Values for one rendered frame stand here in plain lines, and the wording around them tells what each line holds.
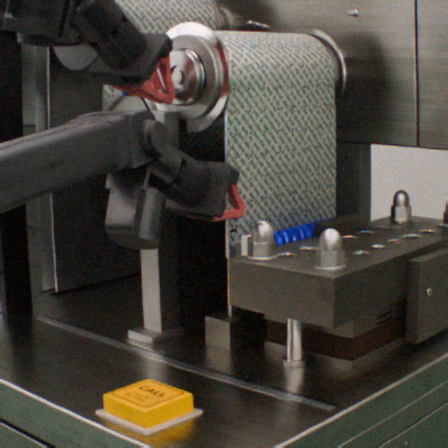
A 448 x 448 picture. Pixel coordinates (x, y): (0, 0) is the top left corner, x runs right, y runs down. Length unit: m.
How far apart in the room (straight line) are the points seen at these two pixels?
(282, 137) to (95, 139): 0.39
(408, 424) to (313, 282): 0.23
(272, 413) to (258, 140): 0.39
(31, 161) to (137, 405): 0.29
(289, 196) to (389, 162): 2.91
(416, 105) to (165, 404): 0.64
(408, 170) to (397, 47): 2.75
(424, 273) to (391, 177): 3.00
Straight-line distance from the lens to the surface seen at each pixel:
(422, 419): 1.12
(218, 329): 1.14
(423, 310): 1.13
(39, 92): 1.42
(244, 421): 0.92
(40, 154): 0.78
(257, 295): 1.05
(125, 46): 1.03
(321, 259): 1.01
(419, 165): 4.02
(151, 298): 1.18
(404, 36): 1.32
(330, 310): 0.99
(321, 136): 1.26
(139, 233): 0.96
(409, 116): 1.32
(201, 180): 1.04
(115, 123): 0.89
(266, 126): 1.16
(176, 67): 1.14
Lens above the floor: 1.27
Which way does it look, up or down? 10 degrees down
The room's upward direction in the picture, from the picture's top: 1 degrees counter-clockwise
